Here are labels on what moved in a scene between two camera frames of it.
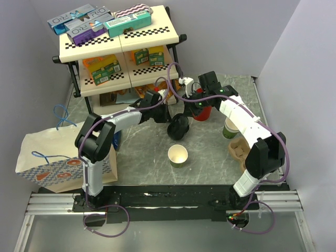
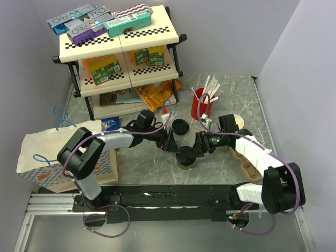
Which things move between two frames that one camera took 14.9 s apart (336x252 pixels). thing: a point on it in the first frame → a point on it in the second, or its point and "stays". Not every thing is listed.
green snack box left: x=102 y=75 stays
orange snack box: x=94 y=63 stays
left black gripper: x=165 y=117 → x=167 y=141
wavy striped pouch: x=134 y=10 stays
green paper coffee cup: x=177 y=155 → x=183 y=167
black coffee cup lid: x=178 y=127 → x=187 y=157
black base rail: x=138 y=204 stays
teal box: x=125 y=24 stays
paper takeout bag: x=48 y=158 stays
